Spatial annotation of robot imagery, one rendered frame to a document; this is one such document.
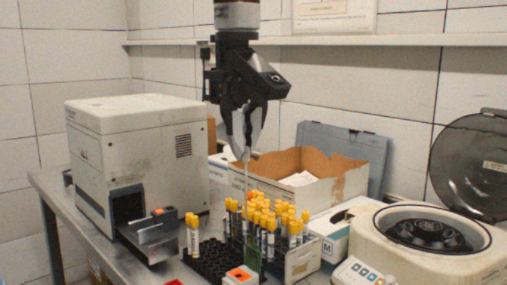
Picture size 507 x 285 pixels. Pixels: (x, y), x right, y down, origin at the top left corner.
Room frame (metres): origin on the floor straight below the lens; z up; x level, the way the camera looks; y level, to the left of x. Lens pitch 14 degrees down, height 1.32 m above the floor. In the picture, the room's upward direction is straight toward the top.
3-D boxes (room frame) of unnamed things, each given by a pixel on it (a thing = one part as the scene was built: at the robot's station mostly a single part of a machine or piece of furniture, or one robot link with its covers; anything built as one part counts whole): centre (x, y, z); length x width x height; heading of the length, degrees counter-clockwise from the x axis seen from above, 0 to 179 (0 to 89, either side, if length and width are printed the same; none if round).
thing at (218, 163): (1.24, 0.05, 0.94); 0.22 x 0.12 x 0.13; 44
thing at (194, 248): (0.69, 0.06, 0.93); 0.17 x 0.09 x 0.11; 41
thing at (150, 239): (0.77, 0.24, 0.92); 0.21 x 0.07 x 0.05; 40
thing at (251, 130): (0.67, 0.01, 1.17); 0.06 x 0.03 x 0.09; 41
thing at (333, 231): (0.79, -0.23, 0.92); 0.24 x 0.12 x 0.10; 130
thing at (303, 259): (0.74, -0.04, 0.91); 0.20 x 0.10 x 0.07; 40
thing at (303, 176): (0.95, -0.12, 0.95); 0.29 x 0.25 x 0.15; 130
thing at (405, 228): (0.64, -0.33, 0.97); 0.15 x 0.15 x 0.07
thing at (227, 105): (0.62, 0.03, 1.22); 0.05 x 0.02 x 0.09; 131
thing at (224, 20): (0.65, 0.02, 1.36); 0.08 x 0.08 x 0.05
